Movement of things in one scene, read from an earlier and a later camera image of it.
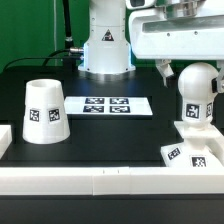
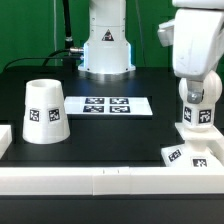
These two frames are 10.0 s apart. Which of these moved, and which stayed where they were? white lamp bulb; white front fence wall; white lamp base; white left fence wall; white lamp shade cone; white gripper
Moved: white lamp bulb; white gripper
Stayed: white lamp shade cone; white front fence wall; white lamp base; white left fence wall
